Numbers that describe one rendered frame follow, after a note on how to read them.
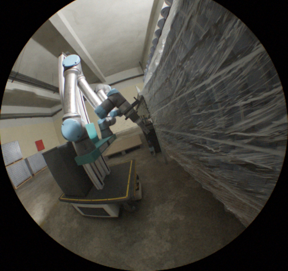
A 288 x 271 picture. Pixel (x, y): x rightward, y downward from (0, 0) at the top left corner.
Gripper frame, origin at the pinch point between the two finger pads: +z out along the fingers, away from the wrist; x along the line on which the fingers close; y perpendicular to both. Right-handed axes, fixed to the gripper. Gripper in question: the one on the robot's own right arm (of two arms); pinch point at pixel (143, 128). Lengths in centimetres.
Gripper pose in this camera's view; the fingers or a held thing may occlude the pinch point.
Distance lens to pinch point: 62.7
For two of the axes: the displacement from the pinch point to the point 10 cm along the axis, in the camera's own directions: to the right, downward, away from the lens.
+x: 2.2, 2.0, -9.6
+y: -7.4, 6.8, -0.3
